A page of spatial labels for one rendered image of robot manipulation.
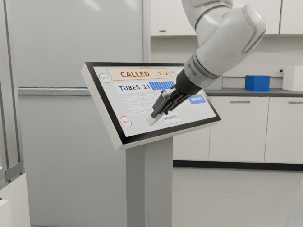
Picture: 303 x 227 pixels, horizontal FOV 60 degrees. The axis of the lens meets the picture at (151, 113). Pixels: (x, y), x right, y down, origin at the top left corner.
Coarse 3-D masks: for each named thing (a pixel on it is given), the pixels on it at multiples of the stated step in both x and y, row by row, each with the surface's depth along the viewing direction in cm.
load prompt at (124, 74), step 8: (112, 72) 90; (120, 72) 92; (128, 72) 95; (136, 72) 97; (144, 72) 100; (152, 72) 103; (160, 72) 105; (168, 72) 108; (112, 80) 88; (120, 80) 90
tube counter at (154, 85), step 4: (172, 80) 107; (144, 84) 96; (148, 84) 97; (152, 84) 98; (156, 84) 100; (160, 84) 101; (164, 84) 102; (168, 84) 104; (172, 84) 105; (144, 88) 95; (148, 88) 96; (152, 88) 97; (156, 88) 98; (160, 88) 100; (164, 88) 101; (168, 88) 102
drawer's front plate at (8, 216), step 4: (0, 200) 51; (4, 200) 51; (8, 200) 51; (0, 204) 49; (4, 204) 50; (8, 204) 51; (0, 208) 49; (4, 208) 50; (8, 208) 51; (0, 212) 49; (4, 212) 50; (8, 212) 51; (0, 216) 49; (4, 216) 50; (8, 216) 51; (0, 220) 49; (4, 220) 50; (8, 220) 51; (0, 224) 49; (4, 224) 50; (8, 224) 51
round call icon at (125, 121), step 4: (120, 116) 81; (124, 116) 82; (128, 116) 83; (120, 120) 80; (124, 120) 81; (128, 120) 82; (124, 124) 80; (128, 124) 81; (132, 124) 82; (124, 128) 79
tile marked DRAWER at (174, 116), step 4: (168, 112) 94; (172, 112) 96; (176, 112) 97; (164, 116) 92; (168, 116) 93; (172, 116) 94; (176, 116) 96; (180, 116) 97; (164, 120) 91; (168, 120) 92; (172, 120) 93; (176, 120) 94; (180, 120) 96
